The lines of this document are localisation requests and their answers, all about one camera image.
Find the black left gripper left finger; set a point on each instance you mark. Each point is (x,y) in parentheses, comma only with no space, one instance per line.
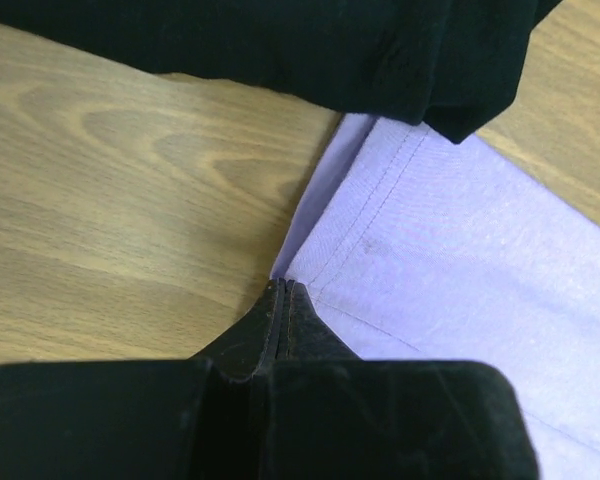
(141,419)

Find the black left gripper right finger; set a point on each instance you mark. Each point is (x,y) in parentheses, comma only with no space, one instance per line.
(331,415)

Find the lavender t shirt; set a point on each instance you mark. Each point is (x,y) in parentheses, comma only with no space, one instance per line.
(413,247)

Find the folded black t shirt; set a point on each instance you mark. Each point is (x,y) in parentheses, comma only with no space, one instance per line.
(454,65)

